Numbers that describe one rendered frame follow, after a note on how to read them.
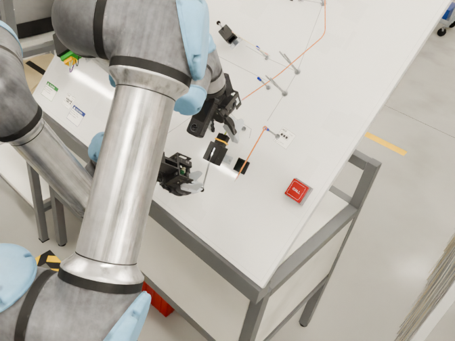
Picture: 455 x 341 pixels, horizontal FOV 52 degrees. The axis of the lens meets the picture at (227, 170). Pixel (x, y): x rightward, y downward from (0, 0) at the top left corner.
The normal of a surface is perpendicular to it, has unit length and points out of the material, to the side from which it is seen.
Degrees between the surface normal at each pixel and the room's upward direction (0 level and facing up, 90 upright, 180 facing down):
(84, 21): 74
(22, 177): 0
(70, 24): 84
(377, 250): 0
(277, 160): 51
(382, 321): 0
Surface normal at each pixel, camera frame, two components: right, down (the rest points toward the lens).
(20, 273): 0.01, -0.78
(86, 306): 0.04, -0.04
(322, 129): -0.43, -0.17
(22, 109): 0.81, 0.08
